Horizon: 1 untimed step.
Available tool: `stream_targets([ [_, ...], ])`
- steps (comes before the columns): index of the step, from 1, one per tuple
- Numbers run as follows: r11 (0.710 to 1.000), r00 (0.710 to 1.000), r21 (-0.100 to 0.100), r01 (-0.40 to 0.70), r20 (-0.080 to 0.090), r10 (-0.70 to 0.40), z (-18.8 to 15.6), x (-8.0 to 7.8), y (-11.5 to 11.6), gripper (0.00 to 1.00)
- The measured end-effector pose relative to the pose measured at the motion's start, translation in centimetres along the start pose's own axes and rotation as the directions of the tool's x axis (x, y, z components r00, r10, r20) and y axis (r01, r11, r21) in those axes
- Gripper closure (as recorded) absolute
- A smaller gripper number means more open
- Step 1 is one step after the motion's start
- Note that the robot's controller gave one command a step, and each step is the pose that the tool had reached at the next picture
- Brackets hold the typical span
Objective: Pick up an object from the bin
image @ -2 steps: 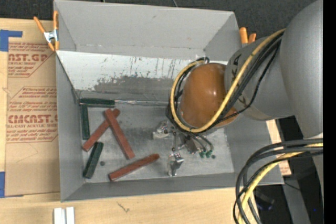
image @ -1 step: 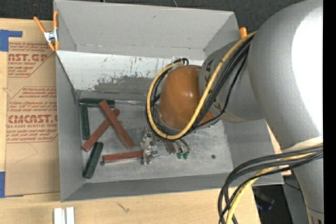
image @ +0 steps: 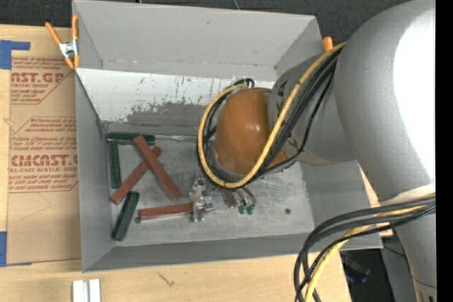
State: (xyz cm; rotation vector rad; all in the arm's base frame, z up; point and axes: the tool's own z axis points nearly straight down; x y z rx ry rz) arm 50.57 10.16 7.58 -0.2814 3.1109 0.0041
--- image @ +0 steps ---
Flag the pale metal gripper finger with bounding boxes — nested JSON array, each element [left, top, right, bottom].
[[189, 192, 216, 223], [192, 172, 210, 196]]

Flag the red-brown flat block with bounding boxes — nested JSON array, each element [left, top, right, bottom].
[[132, 134, 182, 202], [109, 146, 164, 206], [134, 202, 195, 224]]

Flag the dark green flat block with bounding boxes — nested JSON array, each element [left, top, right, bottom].
[[108, 140, 122, 190], [110, 190, 141, 242], [106, 132, 156, 146]]

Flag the grey metal bin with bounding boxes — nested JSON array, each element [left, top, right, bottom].
[[71, 0, 384, 274]]

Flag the brown cardboard board red print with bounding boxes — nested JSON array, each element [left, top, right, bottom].
[[0, 23, 83, 267]]

